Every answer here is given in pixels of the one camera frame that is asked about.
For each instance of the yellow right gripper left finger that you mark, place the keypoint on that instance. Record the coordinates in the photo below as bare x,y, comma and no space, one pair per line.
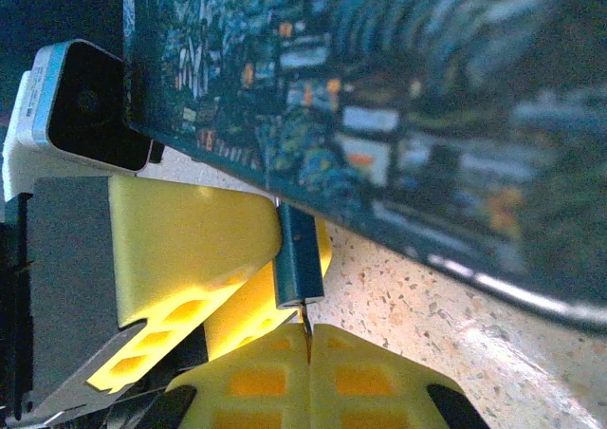
256,386

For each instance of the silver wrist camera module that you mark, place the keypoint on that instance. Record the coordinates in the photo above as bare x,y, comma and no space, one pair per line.
19,154

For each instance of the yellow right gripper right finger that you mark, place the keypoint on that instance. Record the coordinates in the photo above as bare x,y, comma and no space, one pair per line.
374,386

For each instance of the small metal key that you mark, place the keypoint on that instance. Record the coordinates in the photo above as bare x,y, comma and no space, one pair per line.
307,334

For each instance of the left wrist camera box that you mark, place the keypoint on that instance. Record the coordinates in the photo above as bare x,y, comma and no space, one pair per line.
90,106

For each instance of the small teal padlock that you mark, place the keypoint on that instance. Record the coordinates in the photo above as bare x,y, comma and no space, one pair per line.
299,258

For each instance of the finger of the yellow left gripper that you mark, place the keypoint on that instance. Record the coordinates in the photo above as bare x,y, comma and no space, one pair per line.
246,315
189,239

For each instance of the starry night print box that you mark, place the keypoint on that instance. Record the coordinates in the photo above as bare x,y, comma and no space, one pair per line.
379,92

